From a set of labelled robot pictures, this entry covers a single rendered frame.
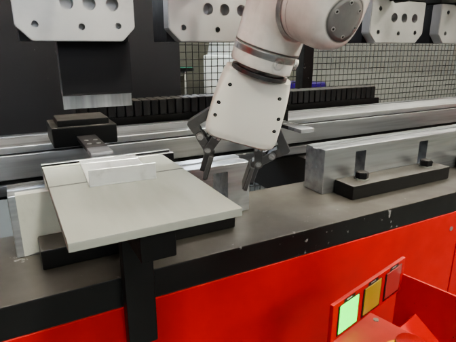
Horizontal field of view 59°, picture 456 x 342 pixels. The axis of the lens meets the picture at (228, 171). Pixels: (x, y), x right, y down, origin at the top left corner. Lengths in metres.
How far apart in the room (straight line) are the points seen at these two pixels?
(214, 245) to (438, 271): 0.57
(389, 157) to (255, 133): 0.49
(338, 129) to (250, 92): 0.69
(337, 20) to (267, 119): 0.17
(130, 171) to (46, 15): 0.22
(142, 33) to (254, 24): 0.71
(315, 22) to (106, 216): 0.29
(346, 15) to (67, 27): 0.35
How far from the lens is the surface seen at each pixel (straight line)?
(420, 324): 0.76
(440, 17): 1.01
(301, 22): 0.45
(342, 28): 0.45
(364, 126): 1.27
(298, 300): 0.76
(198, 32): 0.65
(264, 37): 0.50
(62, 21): 0.60
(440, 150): 1.12
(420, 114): 1.45
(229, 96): 0.53
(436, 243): 0.99
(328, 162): 0.85
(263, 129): 0.55
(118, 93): 0.65
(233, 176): 0.73
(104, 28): 0.60
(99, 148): 0.72
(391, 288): 0.72
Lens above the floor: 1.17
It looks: 17 degrees down
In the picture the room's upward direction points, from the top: straight up
